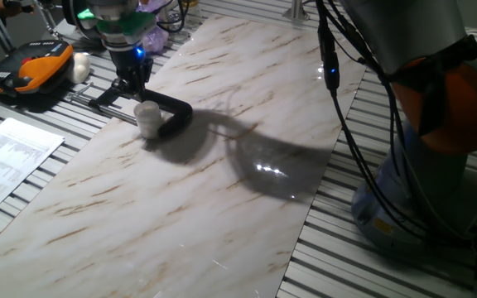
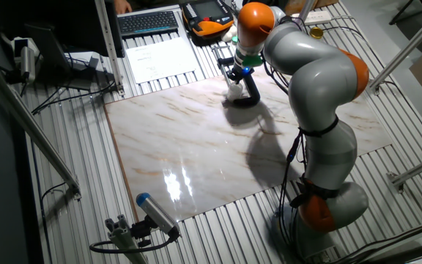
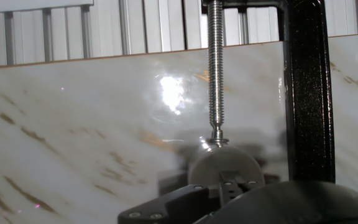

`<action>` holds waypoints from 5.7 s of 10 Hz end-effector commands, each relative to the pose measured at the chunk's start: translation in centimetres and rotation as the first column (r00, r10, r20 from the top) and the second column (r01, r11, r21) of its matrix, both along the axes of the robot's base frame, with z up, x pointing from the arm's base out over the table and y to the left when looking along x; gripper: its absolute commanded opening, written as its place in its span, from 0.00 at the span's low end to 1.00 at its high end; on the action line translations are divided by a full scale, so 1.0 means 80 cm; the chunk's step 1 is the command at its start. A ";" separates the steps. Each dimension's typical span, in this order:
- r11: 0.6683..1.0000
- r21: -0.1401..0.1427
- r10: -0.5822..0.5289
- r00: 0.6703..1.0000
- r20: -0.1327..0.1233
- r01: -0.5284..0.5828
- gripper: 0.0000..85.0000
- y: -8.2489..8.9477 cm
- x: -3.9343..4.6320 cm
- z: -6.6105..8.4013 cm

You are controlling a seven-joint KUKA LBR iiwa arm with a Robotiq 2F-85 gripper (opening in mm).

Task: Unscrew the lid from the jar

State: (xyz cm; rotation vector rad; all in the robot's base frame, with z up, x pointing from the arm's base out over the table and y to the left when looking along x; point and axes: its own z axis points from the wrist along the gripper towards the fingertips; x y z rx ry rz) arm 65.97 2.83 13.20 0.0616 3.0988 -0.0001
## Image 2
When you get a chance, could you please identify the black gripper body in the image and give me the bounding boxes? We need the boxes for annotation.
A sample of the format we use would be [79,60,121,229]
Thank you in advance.
[229,62,255,83]

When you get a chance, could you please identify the jar with yellow lid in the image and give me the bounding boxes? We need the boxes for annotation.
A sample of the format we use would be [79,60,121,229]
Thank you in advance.
[308,26,325,40]

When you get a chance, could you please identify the bare human hand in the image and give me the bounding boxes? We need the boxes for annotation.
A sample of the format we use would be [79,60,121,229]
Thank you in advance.
[114,0,133,15]

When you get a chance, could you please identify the black C-clamp with steel screw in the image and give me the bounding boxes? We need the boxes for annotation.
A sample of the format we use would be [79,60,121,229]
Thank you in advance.
[210,43,262,109]

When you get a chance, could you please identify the small white rounded object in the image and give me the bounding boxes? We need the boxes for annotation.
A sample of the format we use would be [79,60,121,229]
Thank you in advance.
[221,24,238,43]

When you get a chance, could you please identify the orange and black teach pendant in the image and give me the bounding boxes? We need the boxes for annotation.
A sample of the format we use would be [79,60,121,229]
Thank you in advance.
[180,0,236,41]

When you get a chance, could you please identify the white paper sheet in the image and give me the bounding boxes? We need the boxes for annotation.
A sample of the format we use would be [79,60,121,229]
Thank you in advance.
[125,36,200,84]

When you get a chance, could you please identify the marble pattern board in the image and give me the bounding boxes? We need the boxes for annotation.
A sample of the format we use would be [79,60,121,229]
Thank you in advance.
[103,65,393,223]

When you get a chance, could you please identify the brown cardboard box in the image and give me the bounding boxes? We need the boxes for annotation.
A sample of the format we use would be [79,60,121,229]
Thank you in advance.
[284,0,340,16]

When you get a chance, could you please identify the grey metal pole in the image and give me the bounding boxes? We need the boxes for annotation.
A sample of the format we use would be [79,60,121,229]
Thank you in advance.
[297,0,319,23]

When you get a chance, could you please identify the white power strip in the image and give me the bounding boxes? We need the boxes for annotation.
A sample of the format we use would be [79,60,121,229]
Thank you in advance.
[290,10,333,26]

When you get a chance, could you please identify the black computer keyboard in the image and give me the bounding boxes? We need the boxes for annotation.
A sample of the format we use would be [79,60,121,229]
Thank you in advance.
[116,10,180,38]

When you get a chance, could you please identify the grey electronics box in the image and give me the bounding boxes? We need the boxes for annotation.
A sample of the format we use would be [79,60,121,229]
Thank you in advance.
[64,51,104,73]

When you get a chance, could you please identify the black computer monitor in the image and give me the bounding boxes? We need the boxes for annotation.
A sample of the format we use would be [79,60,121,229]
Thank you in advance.
[55,0,126,59]

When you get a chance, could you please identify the aluminium profile bar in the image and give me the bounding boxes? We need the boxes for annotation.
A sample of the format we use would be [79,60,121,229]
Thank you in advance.
[0,51,83,201]
[367,2,422,95]
[386,150,422,194]

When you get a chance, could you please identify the dark grey tilted panel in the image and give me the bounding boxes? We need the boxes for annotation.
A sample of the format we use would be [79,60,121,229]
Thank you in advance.
[23,22,71,73]

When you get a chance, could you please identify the short aluminium profile stub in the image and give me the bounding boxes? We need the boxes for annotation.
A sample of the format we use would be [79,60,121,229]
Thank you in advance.
[104,214,149,264]

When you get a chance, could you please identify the dark metal beam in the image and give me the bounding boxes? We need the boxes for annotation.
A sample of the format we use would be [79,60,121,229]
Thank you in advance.
[357,241,422,264]

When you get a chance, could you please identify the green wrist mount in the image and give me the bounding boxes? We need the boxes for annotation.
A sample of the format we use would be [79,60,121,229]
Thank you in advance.
[232,35,264,68]

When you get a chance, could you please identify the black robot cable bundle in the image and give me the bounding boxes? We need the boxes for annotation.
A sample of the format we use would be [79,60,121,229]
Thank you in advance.
[260,60,309,257]

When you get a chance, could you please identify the aluminium profile post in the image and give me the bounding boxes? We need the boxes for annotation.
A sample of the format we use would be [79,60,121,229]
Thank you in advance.
[93,0,126,98]

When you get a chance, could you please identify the grey camera with blue cap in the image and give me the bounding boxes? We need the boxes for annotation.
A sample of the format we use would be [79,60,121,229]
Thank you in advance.
[136,192,181,238]

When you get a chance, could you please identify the black table cable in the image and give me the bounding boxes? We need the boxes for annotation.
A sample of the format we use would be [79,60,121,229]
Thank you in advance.
[31,78,119,115]

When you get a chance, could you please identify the black camera clamp mount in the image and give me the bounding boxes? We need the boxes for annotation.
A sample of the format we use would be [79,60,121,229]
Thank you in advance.
[130,216,154,249]

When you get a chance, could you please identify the black camera cable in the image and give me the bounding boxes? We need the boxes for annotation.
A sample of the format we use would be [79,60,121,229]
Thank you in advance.
[89,233,179,254]

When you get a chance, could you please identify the grey camera on white mount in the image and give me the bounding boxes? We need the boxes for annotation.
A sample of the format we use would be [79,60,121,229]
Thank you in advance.
[11,36,40,84]

